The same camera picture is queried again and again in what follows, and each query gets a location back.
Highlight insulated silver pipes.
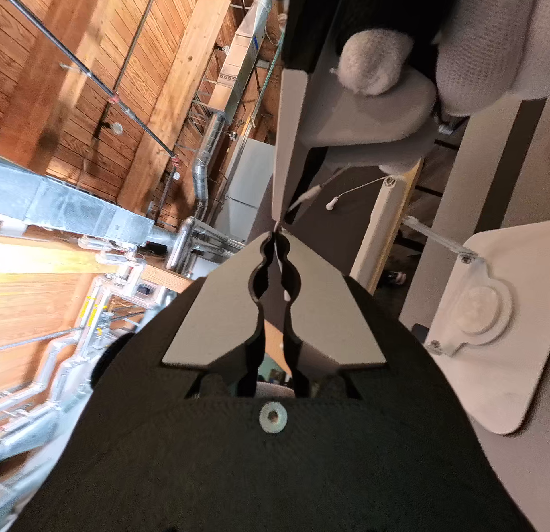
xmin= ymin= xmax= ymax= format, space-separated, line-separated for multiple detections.
xmin=0 ymin=217 xmax=241 ymax=459

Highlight person's right hand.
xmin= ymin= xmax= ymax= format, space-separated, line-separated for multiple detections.
xmin=330 ymin=0 xmax=550 ymax=117

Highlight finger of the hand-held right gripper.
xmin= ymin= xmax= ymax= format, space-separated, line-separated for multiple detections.
xmin=271 ymin=68 xmax=438 ymax=224
xmin=285 ymin=123 xmax=440 ymax=224

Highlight wide wooden ceiling beam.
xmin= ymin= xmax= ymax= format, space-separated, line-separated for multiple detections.
xmin=117 ymin=0 xmax=238 ymax=216

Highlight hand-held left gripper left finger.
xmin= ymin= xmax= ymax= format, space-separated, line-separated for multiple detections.
xmin=162 ymin=232 xmax=276 ymax=398

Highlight black and white book stand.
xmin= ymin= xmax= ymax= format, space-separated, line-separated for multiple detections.
xmin=247 ymin=145 xmax=550 ymax=437

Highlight large foil-wrapped duct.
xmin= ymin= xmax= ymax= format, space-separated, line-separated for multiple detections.
xmin=0 ymin=160 xmax=156 ymax=245

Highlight rectangular metal air duct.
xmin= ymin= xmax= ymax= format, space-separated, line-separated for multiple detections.
xmin=211 ymin=0 xmax=276 ymax=124

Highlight round silver air duct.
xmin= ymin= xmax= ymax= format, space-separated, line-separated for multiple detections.
xmin=191 ymin=111 xmax=227 ymax=223

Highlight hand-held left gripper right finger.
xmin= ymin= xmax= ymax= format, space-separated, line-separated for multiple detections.
xmin=275 ymin=231 xmax=388 ymax=398

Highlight dark sprinkler pipe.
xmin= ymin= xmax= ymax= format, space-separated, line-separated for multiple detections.
xmin=0 ymin=0 xmax=178 ymax=159

